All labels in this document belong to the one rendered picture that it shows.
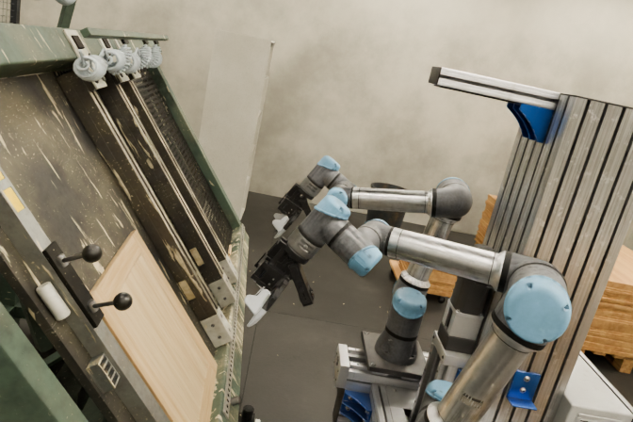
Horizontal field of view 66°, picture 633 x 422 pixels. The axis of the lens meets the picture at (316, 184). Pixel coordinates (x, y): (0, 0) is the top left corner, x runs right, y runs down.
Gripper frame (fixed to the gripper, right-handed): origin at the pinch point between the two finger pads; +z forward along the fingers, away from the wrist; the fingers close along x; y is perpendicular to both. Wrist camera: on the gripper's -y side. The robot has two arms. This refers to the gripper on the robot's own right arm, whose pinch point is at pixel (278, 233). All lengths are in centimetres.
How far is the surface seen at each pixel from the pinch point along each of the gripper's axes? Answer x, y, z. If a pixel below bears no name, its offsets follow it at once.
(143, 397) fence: 80, 14, 24
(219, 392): 41, -11, 41
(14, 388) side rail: 108, 37, 12
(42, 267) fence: 83, 48, 9
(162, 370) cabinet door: 61, 11, 30
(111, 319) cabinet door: 70, 31, 19
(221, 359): 24.0, -9.4, 42.1
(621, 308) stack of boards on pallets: -176, -287, -66
